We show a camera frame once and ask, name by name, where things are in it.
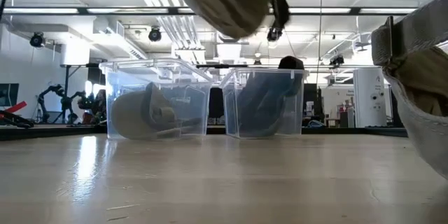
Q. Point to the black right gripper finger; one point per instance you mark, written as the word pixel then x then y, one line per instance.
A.
pixel 281 8

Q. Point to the navy blue cap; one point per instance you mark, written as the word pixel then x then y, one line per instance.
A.
pixel 260 108

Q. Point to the black background robot arm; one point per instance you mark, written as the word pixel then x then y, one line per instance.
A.
pixel 64 101

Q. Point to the black ceiling spotlight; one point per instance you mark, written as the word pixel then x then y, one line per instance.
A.
pixel 336 59
pixel 154 34
pixel 273 35
pixel 36 39

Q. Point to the black horizontal background bar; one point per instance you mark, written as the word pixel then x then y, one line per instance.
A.
pixel 336 66

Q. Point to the clear plastic bin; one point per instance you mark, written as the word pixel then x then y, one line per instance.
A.
pixel 231 112
pixel 196 77

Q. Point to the black background chair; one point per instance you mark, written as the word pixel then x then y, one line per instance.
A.
pixel 216 103

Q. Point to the white cabinet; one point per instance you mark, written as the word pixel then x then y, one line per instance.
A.
pixel 371 96

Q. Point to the red bar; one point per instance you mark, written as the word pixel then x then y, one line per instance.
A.
pixel 15 106

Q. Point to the black overhead frame bar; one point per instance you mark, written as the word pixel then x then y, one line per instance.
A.
pixel 105 10

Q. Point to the black table edge rail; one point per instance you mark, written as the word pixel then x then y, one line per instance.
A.
pixel 52 132

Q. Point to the dark wall monitor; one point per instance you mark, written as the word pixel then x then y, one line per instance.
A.
pixel 8 94

